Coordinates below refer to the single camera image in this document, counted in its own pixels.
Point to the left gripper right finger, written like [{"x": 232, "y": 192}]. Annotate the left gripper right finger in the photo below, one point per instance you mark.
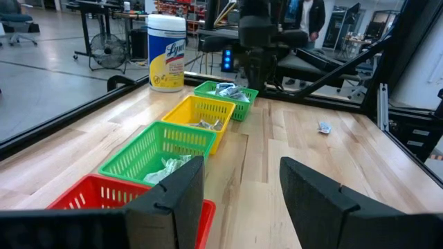
[{"x": 322, "y": 214}]

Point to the red plastic basket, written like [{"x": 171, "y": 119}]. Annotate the red plastic basket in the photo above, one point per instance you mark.
[{"x": 93, "y": 192}]

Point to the silver aluminium extrusion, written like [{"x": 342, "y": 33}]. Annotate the silver aluminium extrusion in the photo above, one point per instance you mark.
[{"x": 382, "y": 105}]

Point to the black computer tower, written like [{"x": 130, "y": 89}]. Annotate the black computer tower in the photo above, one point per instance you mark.
[{"x": 227, "y": 60}]

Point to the black aluminium table frame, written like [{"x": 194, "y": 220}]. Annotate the black aluminium table frame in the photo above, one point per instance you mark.
[{"x": 52, "y": 122}]

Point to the white alcohol prep pad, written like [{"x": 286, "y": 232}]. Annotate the white alcohol prep pad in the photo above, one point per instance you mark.
[
  {"x": 242, "y": 97},
  {"x": 225, "y": 85},
  {"x": 230, "y": 91}
]

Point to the green white sachet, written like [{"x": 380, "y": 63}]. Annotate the green white sachet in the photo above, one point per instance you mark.
[
  {"x": 171, "y": 165},
  {"x": 186, "y": 159},
  {"x": 155, "y": 176}
]

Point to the yellow plastic basket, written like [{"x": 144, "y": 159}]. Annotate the yellow plastic basket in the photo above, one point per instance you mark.
[{"x": 194, "y": 110}]

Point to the person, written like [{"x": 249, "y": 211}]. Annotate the person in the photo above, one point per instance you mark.
[{"x": 311, "y": 20}]

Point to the yellow disinfecting wipes canister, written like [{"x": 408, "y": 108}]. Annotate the yellow disinfecting wipes canister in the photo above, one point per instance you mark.
[{"x": 167, "y": 52}]

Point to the blue office chair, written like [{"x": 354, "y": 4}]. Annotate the blue office chair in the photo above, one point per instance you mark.
[{"x": 15, "y": 19}]

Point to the black floor fan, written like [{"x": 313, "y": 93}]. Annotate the black floor fan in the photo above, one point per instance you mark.
[{"x": 108, "y": 51}]

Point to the black rolling desk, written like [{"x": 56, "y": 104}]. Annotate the black rolling desk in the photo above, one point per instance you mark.
[{"x": 93, "y": 7}]

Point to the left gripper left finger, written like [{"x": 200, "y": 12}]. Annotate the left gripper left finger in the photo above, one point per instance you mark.
[{"x": 166, "y": 214}]

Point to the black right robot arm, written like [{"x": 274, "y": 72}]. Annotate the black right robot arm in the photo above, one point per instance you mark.
[{"x": 257, "y": 41}]

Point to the green plastic basket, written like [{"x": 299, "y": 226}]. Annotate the green plastic basket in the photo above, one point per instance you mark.
[
  {"x": 242, "y": 110},
  {"x": 145, "y": 148}
]

